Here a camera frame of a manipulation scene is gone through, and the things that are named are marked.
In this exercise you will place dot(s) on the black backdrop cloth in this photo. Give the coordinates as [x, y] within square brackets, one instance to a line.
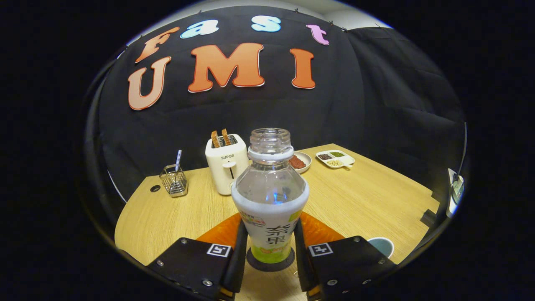
[355, 104]

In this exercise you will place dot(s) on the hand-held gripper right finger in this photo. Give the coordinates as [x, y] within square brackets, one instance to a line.
[300, 263]

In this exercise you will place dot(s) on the white cup blue inside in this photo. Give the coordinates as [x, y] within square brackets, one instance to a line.
[382, 244]

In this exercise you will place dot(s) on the dark brown round coaster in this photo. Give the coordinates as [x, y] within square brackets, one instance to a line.
[271, 267]

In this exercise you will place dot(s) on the striped straw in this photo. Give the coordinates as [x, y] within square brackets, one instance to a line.
[178, 161]

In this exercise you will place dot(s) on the white plate with brown food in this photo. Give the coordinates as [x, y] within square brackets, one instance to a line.
[300, 161]

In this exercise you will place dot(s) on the divided white dish with grains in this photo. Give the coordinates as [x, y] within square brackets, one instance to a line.
[334, 159]

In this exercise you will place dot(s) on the cream white toaster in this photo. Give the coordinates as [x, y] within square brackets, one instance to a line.
[223, 167]

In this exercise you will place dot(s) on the toast slice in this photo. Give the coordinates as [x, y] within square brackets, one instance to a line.
[215, 139]
[225, 136]

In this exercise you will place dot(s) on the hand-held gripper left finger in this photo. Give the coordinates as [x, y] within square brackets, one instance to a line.
[239, 259]

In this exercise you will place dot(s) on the wooden table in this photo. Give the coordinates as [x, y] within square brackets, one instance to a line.
[167, 217]

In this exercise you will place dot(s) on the black table edge clamp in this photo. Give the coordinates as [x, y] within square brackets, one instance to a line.
[428, 218]

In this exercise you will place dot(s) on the clear juice bottle white label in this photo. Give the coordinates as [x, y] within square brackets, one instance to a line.
[269, 209]

